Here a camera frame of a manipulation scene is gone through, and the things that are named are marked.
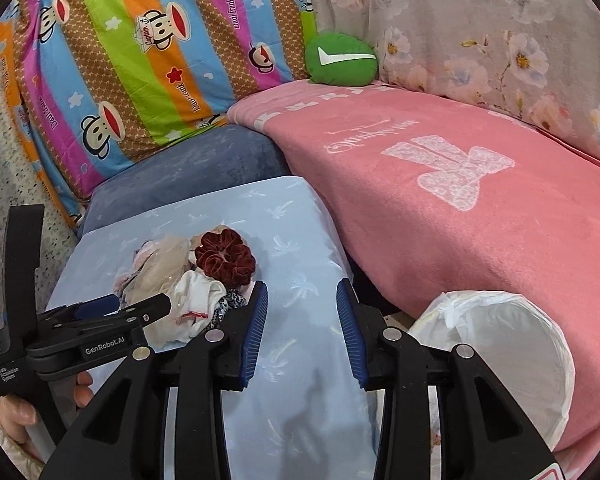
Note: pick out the black white patterned cloth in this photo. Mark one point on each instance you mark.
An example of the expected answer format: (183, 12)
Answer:
(227, 302)

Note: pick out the dark red velvet scrunchie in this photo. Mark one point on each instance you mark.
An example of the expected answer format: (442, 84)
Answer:
(225, 260)

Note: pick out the white bin with plastic liner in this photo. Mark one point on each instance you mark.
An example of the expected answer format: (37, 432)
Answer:
(505, 340)

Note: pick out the pale pink cloth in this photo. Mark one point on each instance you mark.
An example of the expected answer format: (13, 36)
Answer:
(142, 255)

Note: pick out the beige sheer stocking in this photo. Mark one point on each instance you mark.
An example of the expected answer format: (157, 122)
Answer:
(165, 265)

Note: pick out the person's left hand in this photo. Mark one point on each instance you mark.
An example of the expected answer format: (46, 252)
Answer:
(10, 415)

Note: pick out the pink blanket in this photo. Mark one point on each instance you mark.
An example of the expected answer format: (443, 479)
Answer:
(430, 235)

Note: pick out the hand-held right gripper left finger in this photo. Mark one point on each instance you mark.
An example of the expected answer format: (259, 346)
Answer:
(255, 330)

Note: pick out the green cushion white check mark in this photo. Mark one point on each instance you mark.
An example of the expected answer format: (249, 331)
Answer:
(340, 72)

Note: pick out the grey floral quilt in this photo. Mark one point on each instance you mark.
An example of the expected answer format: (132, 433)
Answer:
(480, 35)

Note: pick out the blue-grey velvet cushion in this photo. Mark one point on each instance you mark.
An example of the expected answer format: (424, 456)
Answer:
(205, 160)

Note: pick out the white cloth red stitch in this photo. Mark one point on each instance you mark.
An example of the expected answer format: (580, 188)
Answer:
(195, 305)

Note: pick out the striped monkey print pillow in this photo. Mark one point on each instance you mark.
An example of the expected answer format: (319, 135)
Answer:
(130, 60)

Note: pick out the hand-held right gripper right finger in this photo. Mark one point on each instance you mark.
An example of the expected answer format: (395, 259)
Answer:
(347, 330)

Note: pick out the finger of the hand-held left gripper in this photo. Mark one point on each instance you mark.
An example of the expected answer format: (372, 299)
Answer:
(145, 307)
(97, 306)

